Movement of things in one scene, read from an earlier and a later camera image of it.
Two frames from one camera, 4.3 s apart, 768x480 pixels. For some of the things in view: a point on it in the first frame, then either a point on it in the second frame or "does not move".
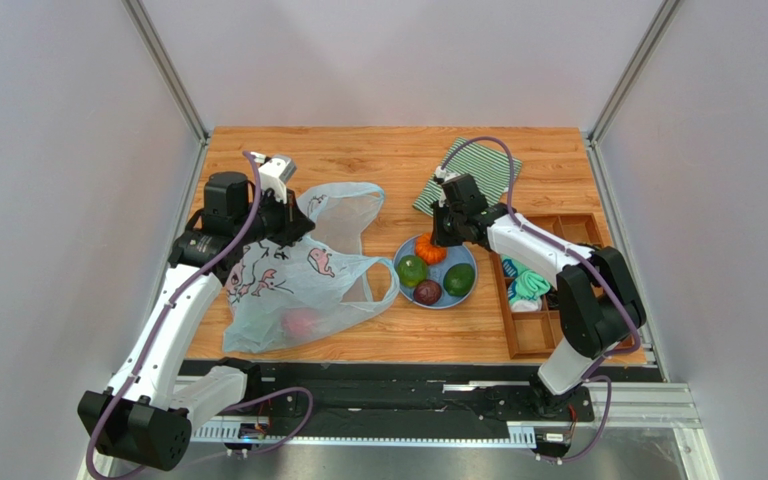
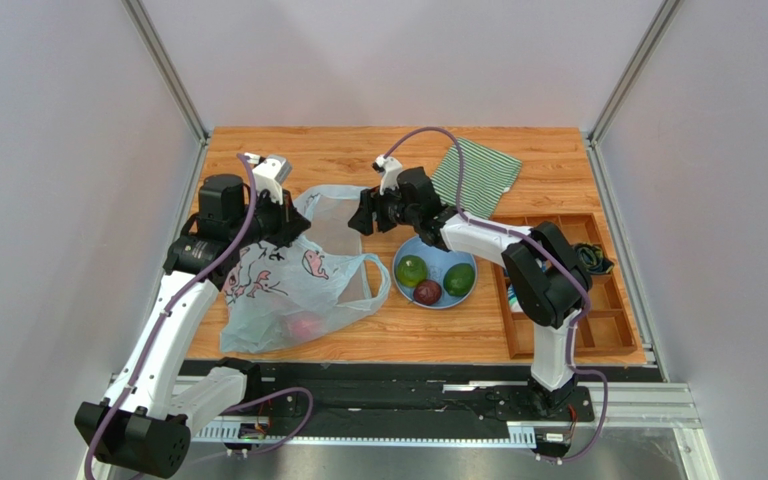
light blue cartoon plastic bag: [300, 294] does not move
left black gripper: [293, 223] does not move
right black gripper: [443, 226] to [380, 210]
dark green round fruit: [411, 270] does not move
